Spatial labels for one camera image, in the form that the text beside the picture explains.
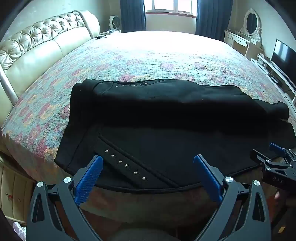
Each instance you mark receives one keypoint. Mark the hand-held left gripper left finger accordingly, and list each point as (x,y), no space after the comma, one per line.
(89,180)

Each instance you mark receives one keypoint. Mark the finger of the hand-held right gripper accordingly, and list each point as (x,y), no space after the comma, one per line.
(278,149)
(261,157)

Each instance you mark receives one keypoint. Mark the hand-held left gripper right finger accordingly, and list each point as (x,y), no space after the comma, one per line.
(209,178)

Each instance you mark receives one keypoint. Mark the black studded pants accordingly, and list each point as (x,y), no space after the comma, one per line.
(161,120)

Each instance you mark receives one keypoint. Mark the person's right hand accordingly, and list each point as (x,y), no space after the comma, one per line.
(277,195)

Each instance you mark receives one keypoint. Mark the cream leather bed base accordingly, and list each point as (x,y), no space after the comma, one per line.
(13,190)

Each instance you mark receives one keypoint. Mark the white television stand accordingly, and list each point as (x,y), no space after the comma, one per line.
(270,68)

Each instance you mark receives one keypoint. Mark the black television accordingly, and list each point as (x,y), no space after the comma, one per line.
(283,56)

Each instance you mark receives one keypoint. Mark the cream vanity dresser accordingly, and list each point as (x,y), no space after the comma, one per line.
(240,42)

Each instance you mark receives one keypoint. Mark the oval vanity mirror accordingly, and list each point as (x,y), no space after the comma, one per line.
(251,22)

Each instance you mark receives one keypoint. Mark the floral bed blanket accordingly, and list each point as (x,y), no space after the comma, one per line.
(138,58)

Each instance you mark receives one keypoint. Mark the cream tufted leather headboard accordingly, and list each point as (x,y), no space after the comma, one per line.
(34,51)

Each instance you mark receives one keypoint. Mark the dark blue curtain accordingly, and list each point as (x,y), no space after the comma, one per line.
(211,18)
(131,16)

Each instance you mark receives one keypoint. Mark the bedside table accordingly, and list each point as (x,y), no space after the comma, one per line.
(107,33)

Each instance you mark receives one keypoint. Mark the white desk fan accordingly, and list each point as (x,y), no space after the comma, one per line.
(115,23)

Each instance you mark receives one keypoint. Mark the window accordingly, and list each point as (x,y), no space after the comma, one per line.
(170,5)

